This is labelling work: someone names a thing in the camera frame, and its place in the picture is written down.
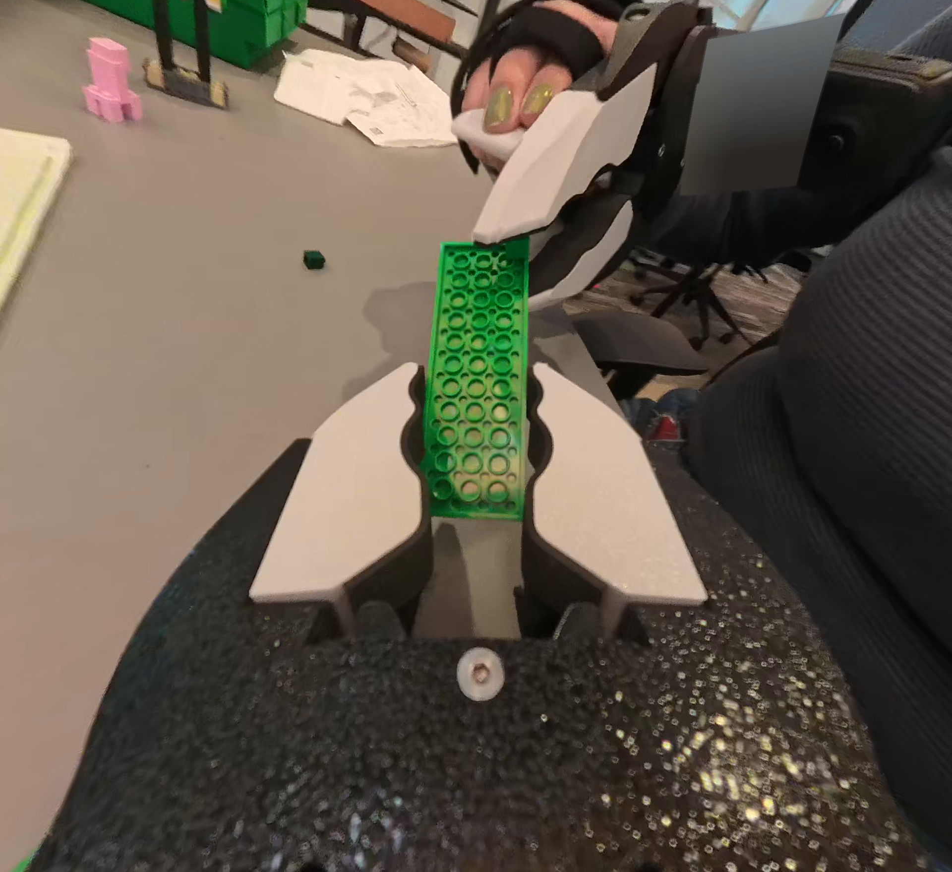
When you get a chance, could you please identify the white paper sheet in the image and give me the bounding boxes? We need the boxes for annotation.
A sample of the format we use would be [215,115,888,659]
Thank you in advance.
[274,48,460,150]

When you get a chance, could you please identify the black swivel office chair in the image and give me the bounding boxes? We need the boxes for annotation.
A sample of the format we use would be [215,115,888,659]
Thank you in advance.
[573,247,752,397]

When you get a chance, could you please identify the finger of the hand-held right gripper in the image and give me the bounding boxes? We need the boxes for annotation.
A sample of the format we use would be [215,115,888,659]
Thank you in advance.
[532,198,635,312]
[472,63,659,246]

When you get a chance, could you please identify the person's dark ribbed sweater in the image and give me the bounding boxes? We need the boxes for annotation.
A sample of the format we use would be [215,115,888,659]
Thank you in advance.
[683,143,952,839]

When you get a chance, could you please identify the person's blue jeans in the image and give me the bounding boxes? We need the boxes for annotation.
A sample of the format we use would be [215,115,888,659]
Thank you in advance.
[621,388,696,445]

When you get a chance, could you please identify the pink pig figure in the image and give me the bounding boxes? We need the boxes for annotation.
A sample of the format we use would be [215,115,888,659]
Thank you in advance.
[82,36,144,123]

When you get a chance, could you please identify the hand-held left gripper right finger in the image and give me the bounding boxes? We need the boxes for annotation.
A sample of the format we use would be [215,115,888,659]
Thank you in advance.
[523,362,709,609]

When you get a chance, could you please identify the black brick stand model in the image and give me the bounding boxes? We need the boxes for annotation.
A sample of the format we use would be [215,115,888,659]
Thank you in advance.
[121,0,232,112]

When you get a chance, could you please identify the long green brick plate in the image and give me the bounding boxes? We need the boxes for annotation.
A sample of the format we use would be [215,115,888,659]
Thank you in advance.
[418,236,534,520]

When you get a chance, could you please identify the grey desk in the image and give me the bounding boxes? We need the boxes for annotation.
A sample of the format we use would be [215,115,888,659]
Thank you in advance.
[0,0,629,858]

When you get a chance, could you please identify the person's right hand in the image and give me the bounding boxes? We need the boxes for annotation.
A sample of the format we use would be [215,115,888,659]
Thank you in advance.
[450,0,644,177]

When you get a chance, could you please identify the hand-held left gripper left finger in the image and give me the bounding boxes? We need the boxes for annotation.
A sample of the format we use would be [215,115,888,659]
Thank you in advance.
[247,362,434,607]

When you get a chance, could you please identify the brick instruction booklet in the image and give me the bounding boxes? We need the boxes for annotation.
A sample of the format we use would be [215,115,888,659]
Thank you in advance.
[0,128,74,309]

